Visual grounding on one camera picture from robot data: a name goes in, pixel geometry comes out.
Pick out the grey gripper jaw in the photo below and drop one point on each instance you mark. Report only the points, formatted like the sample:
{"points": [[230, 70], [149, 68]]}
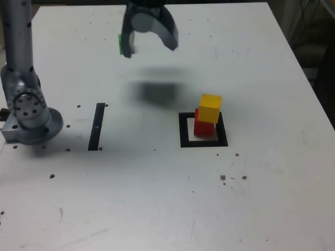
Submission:
{"points": [[167, 28], [127, 39]]}

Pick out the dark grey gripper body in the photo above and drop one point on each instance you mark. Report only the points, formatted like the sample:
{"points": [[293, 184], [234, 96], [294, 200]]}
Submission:
{"points": [[146, 7]]}

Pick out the green cube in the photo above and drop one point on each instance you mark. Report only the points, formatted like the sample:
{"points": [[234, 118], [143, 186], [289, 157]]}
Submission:
{"points": [[120, 44]]}

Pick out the yellow cube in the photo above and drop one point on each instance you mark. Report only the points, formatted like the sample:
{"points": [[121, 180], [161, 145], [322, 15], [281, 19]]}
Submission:
{"points": [[209, 109]]}

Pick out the red cube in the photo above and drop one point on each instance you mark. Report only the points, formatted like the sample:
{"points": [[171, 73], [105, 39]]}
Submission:
{"points": [[204, 129]]}

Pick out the black tape square outline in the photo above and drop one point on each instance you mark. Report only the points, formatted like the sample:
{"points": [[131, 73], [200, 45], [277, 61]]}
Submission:
{"points": [[183, 130]]}

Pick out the black tape strip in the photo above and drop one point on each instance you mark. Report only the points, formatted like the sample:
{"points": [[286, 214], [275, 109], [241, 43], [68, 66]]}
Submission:
{"points": [[95, 138]]}

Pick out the white metal rack frame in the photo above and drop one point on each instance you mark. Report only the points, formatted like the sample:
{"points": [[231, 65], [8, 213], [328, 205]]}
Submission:
{"points": [[297, 24]]}

